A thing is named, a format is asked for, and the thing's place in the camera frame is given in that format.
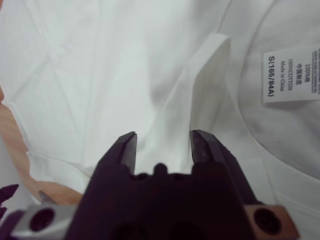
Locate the white t-shirt with black logo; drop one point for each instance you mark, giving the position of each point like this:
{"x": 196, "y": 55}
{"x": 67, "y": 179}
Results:
{"x": 100, "y": 62}

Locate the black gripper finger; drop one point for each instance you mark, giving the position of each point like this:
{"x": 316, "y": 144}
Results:
{"x": 122, "y": 152}
{"x": 210, "y": 150}

